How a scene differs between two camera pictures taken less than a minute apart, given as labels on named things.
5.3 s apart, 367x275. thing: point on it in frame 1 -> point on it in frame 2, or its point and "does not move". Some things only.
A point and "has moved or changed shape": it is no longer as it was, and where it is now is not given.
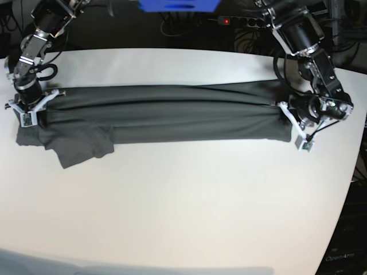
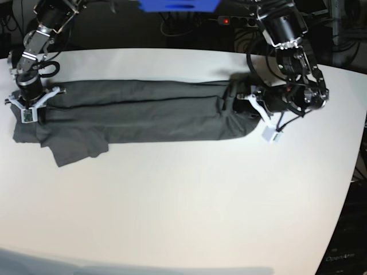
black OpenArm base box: (346, 253) does not move
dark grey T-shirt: (78, 123) has moved or changed shape
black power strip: (242, 21) does not move
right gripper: (312, 110) -> (296, 97)
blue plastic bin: (179, 6) does not move
